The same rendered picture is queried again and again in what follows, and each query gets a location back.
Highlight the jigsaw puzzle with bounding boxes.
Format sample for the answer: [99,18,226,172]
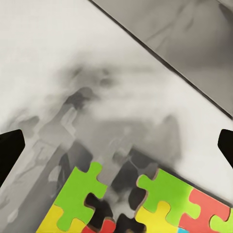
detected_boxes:
[36,162,233,233]

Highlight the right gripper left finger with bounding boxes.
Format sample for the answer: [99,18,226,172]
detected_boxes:
[0,129,25,188]

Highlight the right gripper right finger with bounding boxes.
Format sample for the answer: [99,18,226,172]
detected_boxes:
[217,129,233,168]

